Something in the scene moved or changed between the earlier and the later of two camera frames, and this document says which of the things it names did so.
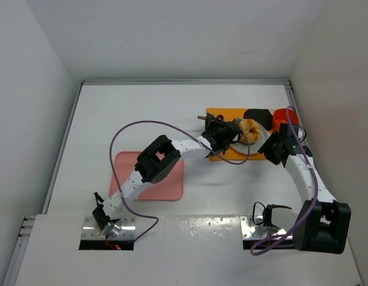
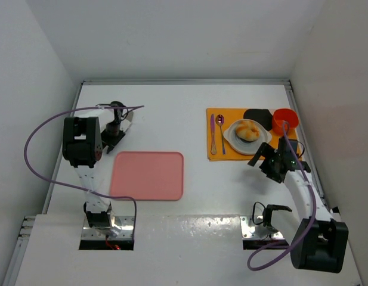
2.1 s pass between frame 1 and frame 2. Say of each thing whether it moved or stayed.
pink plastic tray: stayed
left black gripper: moved
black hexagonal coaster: stayed
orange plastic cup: stayed
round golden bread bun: moved
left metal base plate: stayed
